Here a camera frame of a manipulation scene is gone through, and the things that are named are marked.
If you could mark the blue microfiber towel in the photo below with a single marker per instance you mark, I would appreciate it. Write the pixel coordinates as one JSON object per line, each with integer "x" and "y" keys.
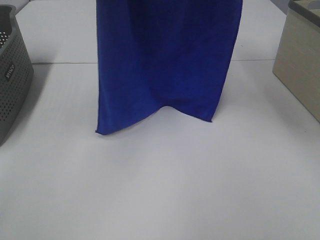
{"x": 162, "y": 53}

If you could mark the beige storage box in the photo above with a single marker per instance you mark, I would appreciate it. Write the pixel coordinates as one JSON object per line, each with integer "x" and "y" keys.
{"x": 297, "y": 61}

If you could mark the grey perforated plastic basket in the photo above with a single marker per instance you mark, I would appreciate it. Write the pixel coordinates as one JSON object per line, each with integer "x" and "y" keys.
{"x": 16, "y": 69}

